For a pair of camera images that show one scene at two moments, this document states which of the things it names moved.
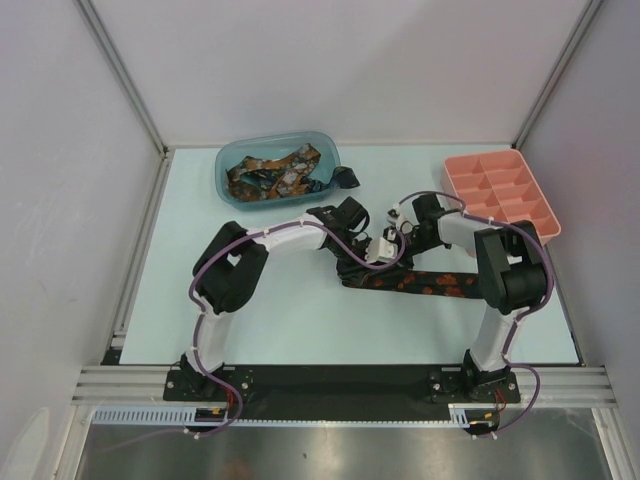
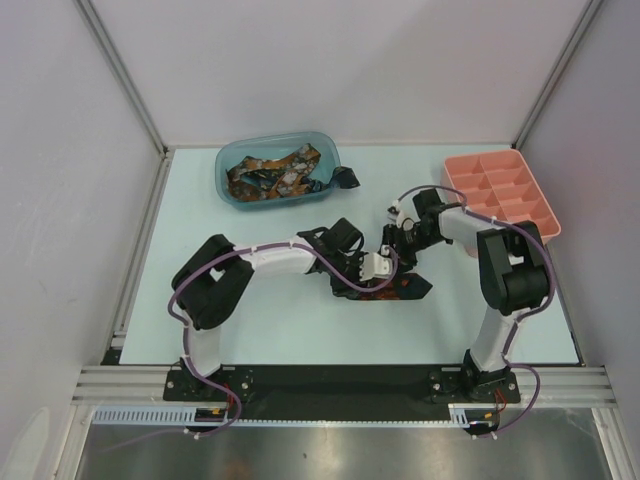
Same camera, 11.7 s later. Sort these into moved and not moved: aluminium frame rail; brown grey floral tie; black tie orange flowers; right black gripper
Moved: black tie orange flowers
Not moved: brown grey floral tie; aluminium frame rail; right black gripper
